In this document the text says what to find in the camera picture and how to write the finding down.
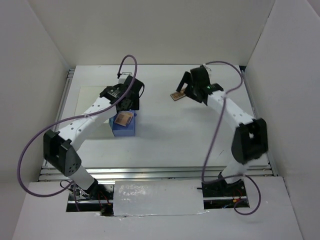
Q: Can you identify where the long brown eyeshadow palette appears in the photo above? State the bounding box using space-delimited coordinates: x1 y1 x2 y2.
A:
170 91 186 101

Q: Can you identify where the square blush palette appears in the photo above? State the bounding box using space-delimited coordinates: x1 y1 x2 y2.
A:
114 111 134 127

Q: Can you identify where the purple blue drawer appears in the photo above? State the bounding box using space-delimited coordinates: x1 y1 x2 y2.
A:
109 110 137 137

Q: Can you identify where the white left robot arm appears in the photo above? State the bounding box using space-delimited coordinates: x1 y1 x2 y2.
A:
43 75 145 200

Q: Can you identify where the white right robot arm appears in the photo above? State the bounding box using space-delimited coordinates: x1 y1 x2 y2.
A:
176 65 269 196

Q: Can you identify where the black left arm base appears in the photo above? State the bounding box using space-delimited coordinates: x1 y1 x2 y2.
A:
66 183 115 217

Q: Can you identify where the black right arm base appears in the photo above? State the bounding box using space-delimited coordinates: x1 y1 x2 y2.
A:
197 180 247 198

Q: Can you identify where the white drawer cabinet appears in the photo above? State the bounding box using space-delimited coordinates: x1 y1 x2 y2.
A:
74 86 115 140

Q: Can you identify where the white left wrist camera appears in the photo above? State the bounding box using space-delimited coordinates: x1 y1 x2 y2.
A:
117 72 133 86

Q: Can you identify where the aluminium frame rail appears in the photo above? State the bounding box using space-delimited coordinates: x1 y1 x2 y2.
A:
38 165 273 182

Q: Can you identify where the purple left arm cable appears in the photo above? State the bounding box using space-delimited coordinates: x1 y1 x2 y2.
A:
16 54 139 213

